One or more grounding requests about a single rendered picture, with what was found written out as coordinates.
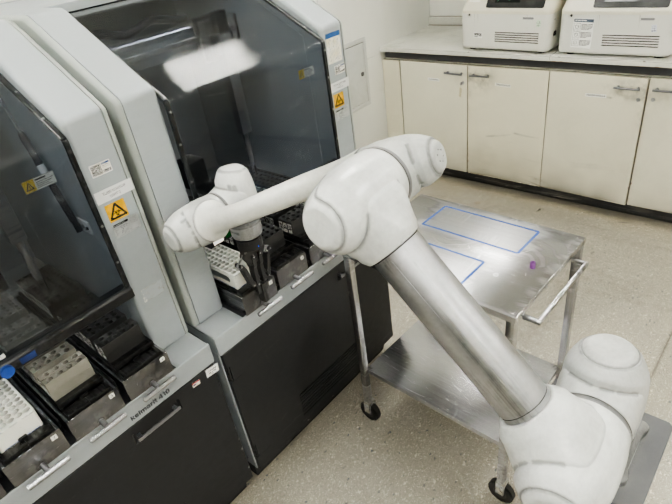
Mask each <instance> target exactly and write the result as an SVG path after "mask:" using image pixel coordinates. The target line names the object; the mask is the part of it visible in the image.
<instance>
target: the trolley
mask: <svg viewBox="0 0 672 504"><path fill-rule="evenodd" d="M410 204H411V207H412V209H413V212H414V214H415V216H416V219H417V224H418V228H417V230H418V232H419V233H420V234H421V235H422V236H423V238H424V239H425V240H426V241H427V242H428V244H429V245H430V246H431V247H432V248H433V250H434V251H435V252H436V253H437V254H438V256H439V257H440V258H441V259H442V261H443V262H444V263H445V264H446V265H447V267H448V268H449V269H450V270H451V271H452V273H453V274H454V275H455V276H456V277H457V279H458V280H459V281H460V282H461V283H462V285H463V286H464V287H465V288H466V289H467V291H468V292H469V293H470V294H471V295H472V297H473V298H474V299H475V300H476V301H477V303H478V304H479V305H480V306H481V308H482V309H483V310H484V311H485V312H486V313H487V314H490V315H492V316H495V317H497V318H500V319H502V320H505V321H506V328H505V336H506V338H507V339H508V340H509V341H510V342H511V344H512V345H513V346H514V347H515V348H516V350H517V351H518V352H519V353H520V354H521V356H522V357H523V358H524V359H525V361H526V362H527V363H528V364H529V365H530V367H531V368H532V369H533V370H534V371H535V373H536V374H537V375H538V376H539V377H540V379H541V380H542V381H543V382H544V383H545V384H549V383H550V382H551V380H552V379H553V378H554V376H555V375H556V378H555V379H557V378H558V377H559V374H560V372H561V370H562V366H563V362H564V359H565V356H566V354H567V353H568V351H569V344H570V337H571V330H572V324H573V317H574V310H575V303H576V296H577V290H578V283H579V276H580V275H581V274H582V273H583V272H584V270H585V269H586V268H587V267H588V265H589V262H587V261H584V260H582V256H583V249H584V244H585V243H586V237H582V236H578V235H575V234H571V233H567V232H563V231H560V230H556V229H552V228H548V227H545V226H541V225H537V224H533V223H530V222H526V221H522V220H518V219H515V218H511V217H507V216H503V215H500V214H496V213H492V212H488V211H485V210H481V209H477V208H473V207H470V206H466V205H462V204H458V203H455V202H451V201H447V200H443V199H440V198H436V197H432V196H428V195H425V194H420V195H419V196H417V197H416V198H415V199H413V200H412V201H410ZM342 256H343V259H344V266H345V273H346V279H347V286H348V293H349V300H350V306H351V313H352V320H353V327H354V333H355V340H356V347H357V354H358V361H359V367H360V374H361V381H362V388H363V394H364V401H363V402H362V403H361V409H362V411H363V413H364V414H365V415H366V416H367V417H368V418H369V419H371V420H374V421H376V420H378V419H379V418H380V416H381V412H380V409H379V408H378V406H377V405H376V402H375V398H373V397H372V391H371V383H370V376H369V374H371V375H372V376H374V377H376V378H378V379H380V380H381V381H383V382H385V383H387V384H389V385H390V386H392V387H394V388H396V389H398V390H399V391H401V392H403V393H405V394H406V395H408V396H410V397H412V398H414V399H415V400H417V401H419V402H421V403H423V404H424V405H426V406H428V407H430V408H432V409H433V410H435V411H437V412H439V413H440V414H442V415H444V416H446V417H448V418H449V419H451V420H453V421H455V422H457V423H458V424H460V425H462V426H464V427H465V428H467V429H469V430H471V431H473V432H474V433H476V434H478V435H480V436H482V437H483V438H485V439H487V440H489V441H491V442H492V443H494V444H496V445H498V446H499V450H498V467H497V478H496V477H494V478H492V479H491V480H490V482H489V483H488V487H489V490H490V492H491V493H492V494H493V495H494V496H495V497H496V498H497V499H498V500H500V501H502V502H504V503H511V502H512V501H513V500H514V498H515V492H514V489H513V488H512V487H511V485H510V484H509V477H507V469H508V454H507V452H506V449H505V447H504V444H503V443H502V441H501V439H500V436H499V421H500V416H499V415H498V413H497V412H496V411H495V410H494V409H493V407H492V406H491V405H490V404H489V403H488V401H487V400H486V399H485V398H484V397H483V395H482V394H481V393H480V392H479V391H478V389H477V388H476V387H475V386H474V385H473V383H472V382H471V381H470V380H469V379H468V377H467V376H466V375H465V374H464V373H463V371H462V370H461V369H460V368H459V367H458V365H457V364H456V363H455V362H454V361H453V359H452V358H451V357H450V356H449V355H448V353H447V352H446V351H445V350H444V349H443V347H442V346H441V345H440V344H439V343H438V341H437V340H436V339H435V338H434V337H433V335H432V334H431V333H430V332H429V331H428V329H427V328H426V327H425V326H424V325H423V323H422V322H421V321H420V320H418V321H417V322H416V323H414V324H413V325H412V326H411V327H410V328H409V329H408V330H407V331H406V332H405V333H404V334H403V335H402V336H401V337H400V338H399V339H398V340H396V341H395V342H394V343H393V344H392V345H391V346H390V347H389V348H388V349H387V350H386V351H385V352H384V353H383V354H382V355H381V356H380V357H378V358H377V359H376V360H375V361H374V362H373V363H372V364H371V365H370V366H369V367H368V361H367V354H366V346H365V339H364V332H363V324H362V317H361V310H360V302H359V295H358V287H357V280H356V273H355V265H354V261H356V262H359V261H358V260H356V259H354V258H352V257H351V256H349V255H347V254H346V255H342ZM570 260H571V266H570V273H569V281H568V283H567V284H566V285H565V287H564V288H563V289H562V290H561V291H560V293H559V294H558V295H557V296H556V297H555V299H554V300H553V301H552V302H551V304H550V305H549V306H548V307H547V308H546V310H545V311H544V312H543V313H542V314H541V316H540V317H539V318H535V317H533V316H530V315H528V314H525V312H526V311H527V310H528V309H529V308H530V306H531V305H532V304H533V303H534V302H535V301H536V299H537V298H538V297H539V296H540V295H541V294H542V292H543V291H544V290H545V289H546V288H547V287H548V286H549V284H550V283H551V282H552V281H553V280H554V279H555V277H556V276H557V275H558V274H559V273H560V272H561V270H562V269H563V268H564V267H565V266H566V265H567V264H568V262H569V261H570ZM531 261H535V262H536V268H535V269H531V268H530V262H531ZM359 263H360V262H359ZM566 292H567V295H566V303H565V310H564V318H563V325H562V333H561V340H560V348H559V355H558V363H557V365H554V364H552V363H550V362H547V361H545V360H543V359H540V358H538V357H536V356H533V355H531V354H529V353H526V352H524V351H522V350H519V349H517V334H518V321H519V319H520V318H521V317H522V319H523V320H526V321H528V322H531V323H534V324H537V325H540V324H541V323H542V322H543V321H544V319H545V318H546V317H547V316H548V315H549V313H550V312H551V311H552V310H553V308H554V307H555V306H556V305H557V303H558V302H559V301H560V300H561V299H562V297H563V296H564V295H565V294H566Z"/></svg>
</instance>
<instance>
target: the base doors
mask: <svg viewBox="0 0 672 504"><path fill-rule="evenodd" d="M382 63H383V76H384V88H385V101H386V113H387V126H388V138H390V137H395V136H399V135H405V134H421V135H426V136H430V137H433V138H435V139H436V140H437V141H439V142H440V143H441V144H442V145H443V147H444V150H445V153H446V158H447V164H446V168H449V169H453V170H458V171H463V172H467V171H468V173H473V174H478V175H483V176H488V177H493V178H498V179H503V180H508V181H513V182H518V183H523V184H528V185H533V186H538V187H544V188H548V189H553V190H557V191H562V192H567V193H571V194H576V195H580V196H585V197H590V198H594V199H599V200H603V201H608V202H613V203H617V204H622V205H625V204H626V201H627V196H628V191H629V196H628V201H627V205H632V206H637V207H642V208H647V209H652V210H657V211H662V212H667V213H672V93H662V92H652V90H653V89H656V88H659V90H668V91H672V79H671V78H656V77H652V78H651V80H650V78H645V77H632V76H620V75H607V74H594V73H581V72H569V71H556V70H551V71H550V70H539V69H524V68H509V67H494V66H478V65H465V64H451V63H437V62H423V61H410V60H393V59H382ZM447 71H449V73H457V74H460V73H461V72H462V73H463V74H462V76H457V75H448V74H443V73H444V72H447ZM473 73H474V74H475V75H480V76H487V74H488V75H489V78H479V77H469V75H472V74H473ZM428 78H437V79H439V81H430V80H428ZM649 80H650V85H649ZM462 81H464V84H462V85H460V83H461V82H462ZM495 83H502V84H509V85H511V88H508V87H501V86H495ZM618 85H620V87H623V88H634V89H637V87H640V91H629V90H619V89H613V87H617V86H618ZM648 85H649V90H648ZM459 88H462V92H461V97H459ZM647 90H648V96H647ZM585 93H591V94H605V95H606V98H600V97H587V96H585ZM646 96H647V101H646ZM637 98H640V99H641V100H640V102H637V101H636V99H637ZM651 98H655V101H654V102H652V101H651ZM645 101H646V106H645ZM644 106H645V111H644ZM643 111H644V117H643ZM642 117H643V122H642ZM641 122H642V127H641ZM640 127H641V132H640ZM639 133H640V138H639ZM638 138H639V143H638ZM637 143H638V148H637ZM636 148H637V154H636ZM635 154H636V159H635ZM634 159H635V164H634ZM633 164H634V169H633ZM632 170H633V175H632ZM631 175H632V180H631ZM630 180H631V185H630ZM629 185H630V190H629Z"/></svg>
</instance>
